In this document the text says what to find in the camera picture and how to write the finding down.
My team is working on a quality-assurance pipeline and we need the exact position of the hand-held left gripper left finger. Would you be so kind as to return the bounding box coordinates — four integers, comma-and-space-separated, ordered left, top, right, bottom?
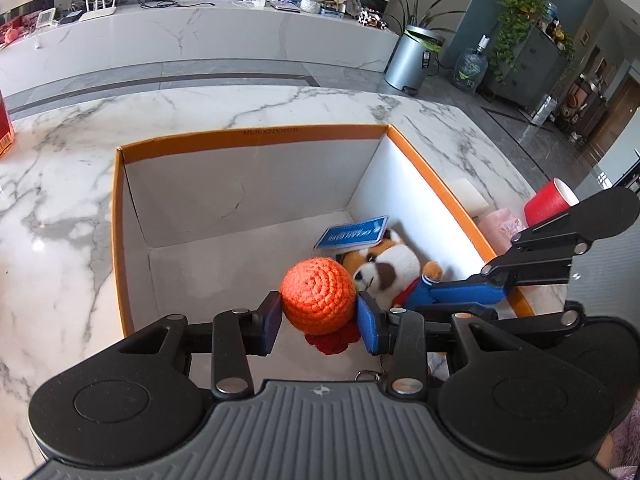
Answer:
117, 290, 284, 397

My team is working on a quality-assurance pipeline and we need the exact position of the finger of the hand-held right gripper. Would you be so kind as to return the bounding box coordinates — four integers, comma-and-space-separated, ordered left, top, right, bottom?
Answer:
426, 207, 596, 307
414, 303, 585, 337

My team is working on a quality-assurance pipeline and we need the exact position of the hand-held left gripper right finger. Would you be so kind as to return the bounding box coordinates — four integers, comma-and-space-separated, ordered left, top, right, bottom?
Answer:
356, 290, 532, 397

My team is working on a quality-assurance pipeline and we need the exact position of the orange crochet ball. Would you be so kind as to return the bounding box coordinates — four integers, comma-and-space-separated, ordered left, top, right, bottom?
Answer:
279, 256, 362, 357

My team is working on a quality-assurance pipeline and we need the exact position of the red panda plush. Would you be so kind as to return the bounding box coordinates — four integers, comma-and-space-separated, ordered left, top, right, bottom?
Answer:
340, 229, 445, 311

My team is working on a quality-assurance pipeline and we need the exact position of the white box with orange rim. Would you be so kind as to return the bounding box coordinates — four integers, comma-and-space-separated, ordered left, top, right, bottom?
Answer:
111, 124, 537, 342

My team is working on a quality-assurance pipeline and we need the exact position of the pink soft pouch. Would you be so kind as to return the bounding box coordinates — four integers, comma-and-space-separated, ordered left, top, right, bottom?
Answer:
479, 208, 526, 256

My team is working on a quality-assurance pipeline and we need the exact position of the blue card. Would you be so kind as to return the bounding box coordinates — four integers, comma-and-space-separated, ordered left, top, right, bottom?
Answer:
313, 214, 390, 251

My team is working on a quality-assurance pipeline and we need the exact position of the person's clothing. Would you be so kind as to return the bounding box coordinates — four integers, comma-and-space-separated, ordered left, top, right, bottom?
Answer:
614, 400, 640, 480

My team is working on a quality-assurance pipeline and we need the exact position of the red paper cup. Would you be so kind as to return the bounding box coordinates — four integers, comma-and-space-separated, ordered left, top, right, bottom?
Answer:
522, 177, 581, 229

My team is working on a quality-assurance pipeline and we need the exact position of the clear water jug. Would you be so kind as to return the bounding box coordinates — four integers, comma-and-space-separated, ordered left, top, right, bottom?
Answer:
452, 34, 490, 95

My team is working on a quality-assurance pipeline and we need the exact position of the grey metal cabinet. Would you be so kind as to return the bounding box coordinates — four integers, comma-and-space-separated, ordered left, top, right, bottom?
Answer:
479, 25, 572, 109

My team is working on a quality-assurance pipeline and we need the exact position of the silver trash bin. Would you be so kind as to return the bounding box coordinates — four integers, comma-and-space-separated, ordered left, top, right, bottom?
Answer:
383, 24, 446, 95

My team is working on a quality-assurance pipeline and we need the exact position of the trailing ivy plant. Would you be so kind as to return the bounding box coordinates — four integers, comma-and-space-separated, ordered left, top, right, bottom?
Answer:
492, 0, 577, 82

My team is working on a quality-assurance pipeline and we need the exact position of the long-leaf green plant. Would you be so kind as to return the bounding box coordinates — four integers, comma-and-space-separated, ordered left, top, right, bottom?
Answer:
387, 0, 467, 52

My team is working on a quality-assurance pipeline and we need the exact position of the black and white cow plush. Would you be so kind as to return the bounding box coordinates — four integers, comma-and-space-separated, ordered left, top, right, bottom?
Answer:
357, 7, 389, 29

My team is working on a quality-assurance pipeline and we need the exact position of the white marble low cabinet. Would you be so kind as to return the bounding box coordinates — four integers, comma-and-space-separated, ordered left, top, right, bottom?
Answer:
0, 0, 402, 97

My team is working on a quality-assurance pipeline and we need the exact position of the red box at edge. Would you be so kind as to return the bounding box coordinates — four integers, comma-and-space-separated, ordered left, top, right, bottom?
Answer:
0, 88, 16, 161

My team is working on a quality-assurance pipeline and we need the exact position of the white router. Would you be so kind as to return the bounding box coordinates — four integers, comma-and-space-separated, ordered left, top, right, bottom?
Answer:
79, 0, 121, 22

